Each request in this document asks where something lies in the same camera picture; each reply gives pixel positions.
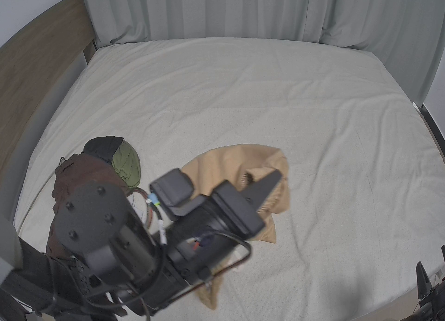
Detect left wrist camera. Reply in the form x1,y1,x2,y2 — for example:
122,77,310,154
149,169,223,224

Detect black garment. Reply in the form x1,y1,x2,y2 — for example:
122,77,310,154
84,135,124,165

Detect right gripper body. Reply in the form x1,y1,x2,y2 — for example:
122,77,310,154
417,283,445,315

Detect white garment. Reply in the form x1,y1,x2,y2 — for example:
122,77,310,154
130,196,148,223

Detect black cable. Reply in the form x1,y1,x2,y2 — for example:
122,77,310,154
189,230,252,280

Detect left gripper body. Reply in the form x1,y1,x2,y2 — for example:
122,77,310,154
169,181,265,273

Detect brown garment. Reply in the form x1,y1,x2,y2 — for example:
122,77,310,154
46,153,131,261

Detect bed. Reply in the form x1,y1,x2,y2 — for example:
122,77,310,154
0,0,445,321

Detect green garment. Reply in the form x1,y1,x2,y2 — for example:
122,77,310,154
111,140,141,188

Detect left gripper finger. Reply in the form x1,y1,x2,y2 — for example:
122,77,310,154
243,170,281,213

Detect tan shorts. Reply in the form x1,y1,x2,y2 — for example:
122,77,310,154
180,143,291,312

